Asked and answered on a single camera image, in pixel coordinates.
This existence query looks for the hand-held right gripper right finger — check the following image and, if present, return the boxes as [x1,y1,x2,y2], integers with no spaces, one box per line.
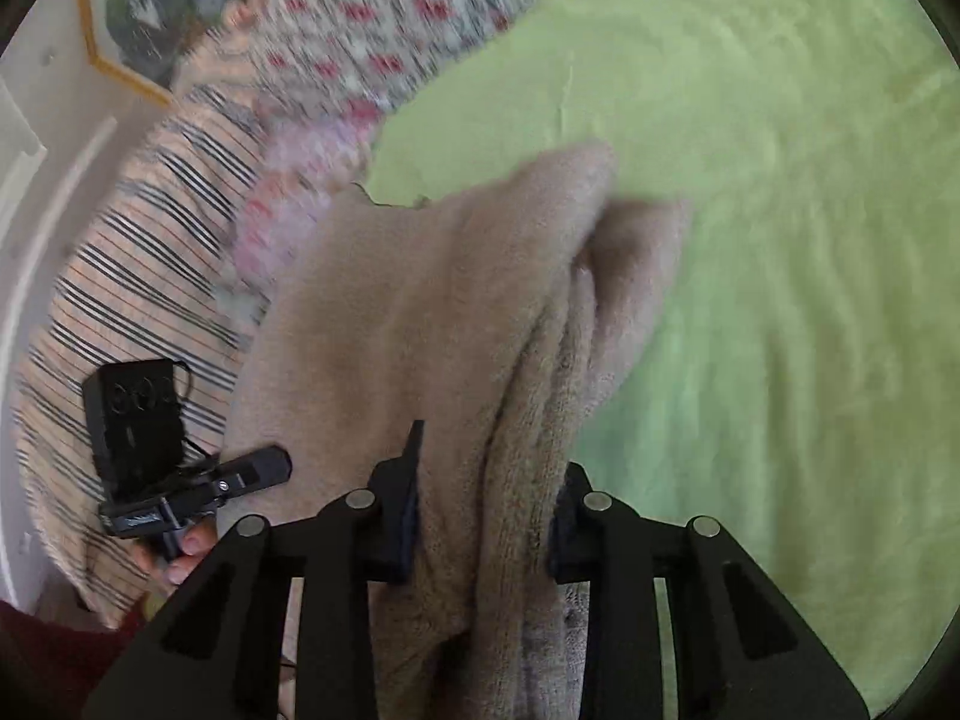
[547,461,871,720]

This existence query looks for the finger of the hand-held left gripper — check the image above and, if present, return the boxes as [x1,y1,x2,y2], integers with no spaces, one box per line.
[214,446,293,497]

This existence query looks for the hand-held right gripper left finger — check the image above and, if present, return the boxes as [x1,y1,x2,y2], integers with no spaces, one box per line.
[82,420,425,720]

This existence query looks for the beige knitted sweater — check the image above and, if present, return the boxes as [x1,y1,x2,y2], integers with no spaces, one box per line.
[221,141,691,720]

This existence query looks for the person's left hand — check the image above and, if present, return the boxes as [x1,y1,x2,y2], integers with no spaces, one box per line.
[135,521,222,587]

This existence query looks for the plaid blanket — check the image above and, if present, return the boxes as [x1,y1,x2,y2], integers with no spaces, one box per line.
[15,30,301,631]

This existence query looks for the dark red clothing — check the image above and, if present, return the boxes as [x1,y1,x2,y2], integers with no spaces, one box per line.
[0,598,151,720]

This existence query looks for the pink purple floral cloth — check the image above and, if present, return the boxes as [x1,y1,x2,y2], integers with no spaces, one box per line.
[229,116,387,297]

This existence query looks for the green bed sheet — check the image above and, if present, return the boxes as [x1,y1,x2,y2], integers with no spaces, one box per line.
[364,0,960,720]

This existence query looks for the floral quilt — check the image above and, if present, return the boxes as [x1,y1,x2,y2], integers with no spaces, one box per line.
[247,0,676,117]

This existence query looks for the yellow framed wall picture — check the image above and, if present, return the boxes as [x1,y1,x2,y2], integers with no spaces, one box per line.
[75,0,290,110]

